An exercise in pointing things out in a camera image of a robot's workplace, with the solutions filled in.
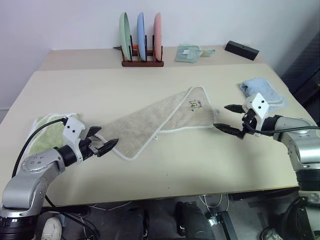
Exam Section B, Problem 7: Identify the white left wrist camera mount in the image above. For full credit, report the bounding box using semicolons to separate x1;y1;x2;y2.
62;117;87;164

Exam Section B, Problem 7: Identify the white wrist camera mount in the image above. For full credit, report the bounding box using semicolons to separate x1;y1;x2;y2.
243;92;271;137
62;117;87;164

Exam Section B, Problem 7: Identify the white thin cable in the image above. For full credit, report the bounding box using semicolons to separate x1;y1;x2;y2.
198;193;224;209

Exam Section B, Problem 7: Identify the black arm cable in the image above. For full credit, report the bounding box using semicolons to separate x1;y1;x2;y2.
254;125;320;137
11;117;69;179

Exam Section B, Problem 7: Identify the beige towel with white trim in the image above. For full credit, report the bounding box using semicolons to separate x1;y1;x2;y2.
96;85;221;161

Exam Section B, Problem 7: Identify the black metal table leg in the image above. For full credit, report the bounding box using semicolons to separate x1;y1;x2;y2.
206;210;239;240

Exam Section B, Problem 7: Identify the black curved frame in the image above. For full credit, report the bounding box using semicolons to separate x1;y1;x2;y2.
284;196;320;240

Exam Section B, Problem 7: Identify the white shoe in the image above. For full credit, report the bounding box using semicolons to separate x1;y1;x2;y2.
40;216;63;240

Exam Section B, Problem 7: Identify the light green towel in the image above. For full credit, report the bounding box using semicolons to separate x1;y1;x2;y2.
29;112;82;157

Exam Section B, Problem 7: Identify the dark rounded shape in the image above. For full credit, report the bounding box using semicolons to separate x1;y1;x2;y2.
174;200;214;240

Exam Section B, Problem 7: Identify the dark wooden plate rack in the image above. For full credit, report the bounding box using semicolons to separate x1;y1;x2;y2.
112;34;165;68

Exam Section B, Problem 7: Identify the light blue folded towel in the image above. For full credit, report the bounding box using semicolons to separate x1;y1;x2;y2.
239;77;289;109

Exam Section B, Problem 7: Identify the green plate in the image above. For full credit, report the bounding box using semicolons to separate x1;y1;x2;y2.
118;11;133;62

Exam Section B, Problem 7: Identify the pink plate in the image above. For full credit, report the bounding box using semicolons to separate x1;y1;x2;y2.
153;12;164;62

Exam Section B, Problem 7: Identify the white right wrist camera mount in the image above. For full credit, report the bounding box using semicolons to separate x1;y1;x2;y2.
243;92;271;137

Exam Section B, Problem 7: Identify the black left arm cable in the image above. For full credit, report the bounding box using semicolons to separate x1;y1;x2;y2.
11;117;69;179

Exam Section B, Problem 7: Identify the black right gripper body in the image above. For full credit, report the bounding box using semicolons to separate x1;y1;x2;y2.
240;109;258;140

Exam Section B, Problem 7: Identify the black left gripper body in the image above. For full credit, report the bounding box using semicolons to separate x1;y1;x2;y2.
79;135;99;161

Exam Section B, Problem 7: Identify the pale green folded cloth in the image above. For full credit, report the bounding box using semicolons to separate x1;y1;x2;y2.
173;44;202;64

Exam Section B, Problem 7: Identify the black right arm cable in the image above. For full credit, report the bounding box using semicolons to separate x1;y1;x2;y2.
254;125;320;137

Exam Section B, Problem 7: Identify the blue plate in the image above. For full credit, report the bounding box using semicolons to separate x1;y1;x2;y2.
136;11;147;61

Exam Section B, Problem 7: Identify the black rectangular box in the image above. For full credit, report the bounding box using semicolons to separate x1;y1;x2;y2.
224;40;260;61

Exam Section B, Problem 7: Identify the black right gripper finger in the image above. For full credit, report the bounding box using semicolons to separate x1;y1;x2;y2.
223;103;245;114
212;122;243;138

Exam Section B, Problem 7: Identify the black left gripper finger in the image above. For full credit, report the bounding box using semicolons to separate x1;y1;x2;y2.
85;126;103;139
96;138;120;158

